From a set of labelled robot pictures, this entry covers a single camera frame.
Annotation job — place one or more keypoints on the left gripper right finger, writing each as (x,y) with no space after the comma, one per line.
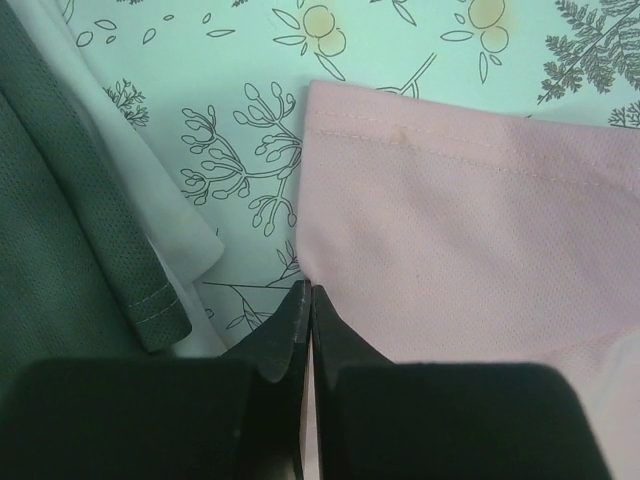
(377,419)

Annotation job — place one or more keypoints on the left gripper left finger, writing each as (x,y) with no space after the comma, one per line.
(237,416)

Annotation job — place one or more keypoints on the pink t-shirt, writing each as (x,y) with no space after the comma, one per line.
(447,234)

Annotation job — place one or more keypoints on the white folded t-shirt under grey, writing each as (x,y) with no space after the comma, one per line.
(186,245)

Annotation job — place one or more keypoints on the folded dark grey t-shirt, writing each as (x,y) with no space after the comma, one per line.
(78,276)

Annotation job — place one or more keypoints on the floral patterned table mat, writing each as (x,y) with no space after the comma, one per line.
(216,89)

